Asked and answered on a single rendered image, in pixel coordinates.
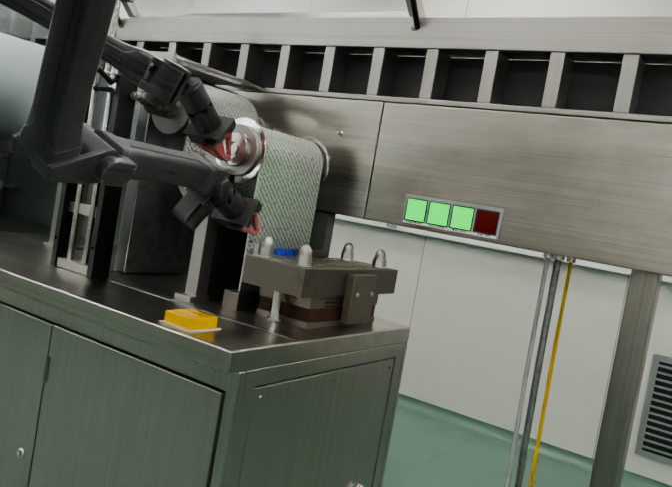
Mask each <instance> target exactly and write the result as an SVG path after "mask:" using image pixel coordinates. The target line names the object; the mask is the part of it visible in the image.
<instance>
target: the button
mask: <svg viewBox="0 0 672 487"><path fill-rule="evenodd" d="M217 320H218V317H217V316H214V315H211V314H207V313H204V312H201V311H198V310H195V309H177V310H166V312H165V318H164V321H165V322H168V323H171V324H174V325H176V326H179V327H182V328H185V329H188V330H198V329H209V328H216V327H217Z"/></svg>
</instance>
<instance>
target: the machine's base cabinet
mask: <svg viewBox="0 0 672 487"><path fill-rule="evenodd" d="M406 349H407V342H405V343H399V344H394V345H388V346H383V347H377V348H371V349H366V350H360V351H354V352H349V353H343V354H338V355H332V356H326V357H321V358H315V359H310V360H304V361H298V362H293V363H287V364H282V365H276V366H270V367H265V368H259V369H254V370H248V371H242V372H237V373H231V374H227V373H224V372H221V371H219V370H216V369H214V368H211V367H208V366H206V365H203V364H200V363H198V362H195V361H193V360H190V359H187V358H185V357H182V356H180V355H177V354H174V353H172V352H169V351H166V350H164V349H161V348H159V347H156V346H153V345H151V344H148V343H145V342H143V341H140V340H138V339H135V338H132V337H130V336H127V335H125V334H122V333H119V332H117V331H114V330H111V329H109V328H106V327H104V326H101V325H98V324H96V323H93V322H90V321H88V320H85V319H83V318H80V317H77V316H75V315H72V314H70V313H67V312H64V311H62V310H59V309H56V308H54V307H51V306H49V305H46V304H43V303H41V302H38V301H36V300H33V299H30V298H28V297H25V296H22V295H20V294H17V293H15V292H12V291H9V290H7V289H4V288H1V287H0V487H356V486H357V485H358V484H361V485H363V486H364V487H382V482H383V477H384V471H385V466H386V460H387V455H388V449H389V444H390V438H391V432H392V427H393V421H394V416H395V410H396V405H397V399H398V394H399V388H400V382H401V377H402V371H403V366H404V360H405V355H406Z"/></svg>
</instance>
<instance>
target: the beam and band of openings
mask: <svg viewBox="0 0 672 487"><path fill-rule="evenodd" d="M120 19H121V21H122V24H124V25H123V28H120V27H119V25H118V26H117V33H116V38H117V39H119V40H121V41H123V42H125V43H127V44H129V45H132V46H135V47H138V48H143V49H145V50H146V51H157V52H175V53H177V56H180V57H183V58H186V59H188V60H191V61H194V62H197V63H199V64H202V65H205V66H208V67H210V68H213V69H216V70H218V71H221V72H224V73H227V74H229V75H232V76H235V77H238V78H240V79H243V80H246V81H249V82H251V83H254V84H257V85H260V86H262V87H264V88H265V91H264V92H260V91H258V90H254V91H251V90H248V89H246V90H245V91H246V92H259V93H272V94H285V95H298V96H312V97H325V98H338V99H351V100H364V101H377V102H384V103H385V102H390V103H403V104H416V105H429V106H442V107H456V108H469V109H482V110H495V111H508V112H521V113H534V114H547V115H560V116H574V117H587V118H600V119H613V120H626V121H639V122H652V123H665V124H672V17H419V21H420V29H418V31H412V30H411V27H412V25H414V22H413V17H269V18H120ZM234 50H238V51H234ZM265 51H268V52H265ZM323 53H325V54H323ZM353 54H359V55H353ZM413 56H419V57H413ZM473 58H479V59H473ZM533 60H539V61H533ZM593 62H600V63H593ZM653 64H660V65H653Z"/></svg>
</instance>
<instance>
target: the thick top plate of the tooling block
mask: <svg viewBox="0 0 672 487"><path fill-rule="evenodd" d="M273 257H274V259H270V258H263V257H259V256H257V255H253V254H246V257H245V263H244V269H243V275H242V282H245V283H249V284H252V285H256V286H259V287H263V288H267V289H270V290H274V291H277V292H281V293H284V294H288V295H292V296H295V297H299V298H309V297H330V296H344V295H345V289H346V283H347V278H348V274H373V275H377V276H378V277H377V282H376V288H375V294H394V290H395V285H396V279H397V273H398V270H395V269H391V268H386V269H382V268H376V267H372V266H371V265H372V264H369V263H365V262H360V261H356V260H354V261H346V260H342V259H340V258H330V257H325V258H324V259H319V258H313V259H312V267H302V266H298V265H295V263H296V256H279V255H273Z"/></svg>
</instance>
